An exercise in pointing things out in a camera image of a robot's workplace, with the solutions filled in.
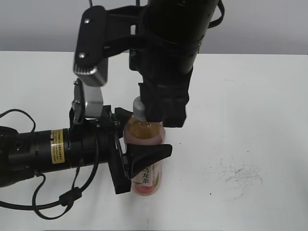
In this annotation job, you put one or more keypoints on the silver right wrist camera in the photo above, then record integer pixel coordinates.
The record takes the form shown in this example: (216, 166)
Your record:
(103, 34)

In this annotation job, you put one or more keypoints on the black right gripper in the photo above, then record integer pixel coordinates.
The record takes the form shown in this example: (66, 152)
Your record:
(170, 33)

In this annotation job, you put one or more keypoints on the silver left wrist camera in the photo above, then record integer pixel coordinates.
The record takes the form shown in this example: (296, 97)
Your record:
(87, 102)

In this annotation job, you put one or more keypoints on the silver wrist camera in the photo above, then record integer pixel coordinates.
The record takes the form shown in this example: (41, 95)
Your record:
(103, 34)
(87, 102)

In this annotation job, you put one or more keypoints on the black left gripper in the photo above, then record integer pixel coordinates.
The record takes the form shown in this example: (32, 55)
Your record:
(97, 141)

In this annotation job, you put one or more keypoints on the grey bottle cap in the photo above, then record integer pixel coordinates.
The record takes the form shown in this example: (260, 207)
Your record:
(139, 109)

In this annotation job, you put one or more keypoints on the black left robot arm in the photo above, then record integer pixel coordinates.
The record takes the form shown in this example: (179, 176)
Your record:
(22, 155)

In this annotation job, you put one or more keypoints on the peach oolong tea bottle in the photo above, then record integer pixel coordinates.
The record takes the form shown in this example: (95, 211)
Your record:
(144, 136)

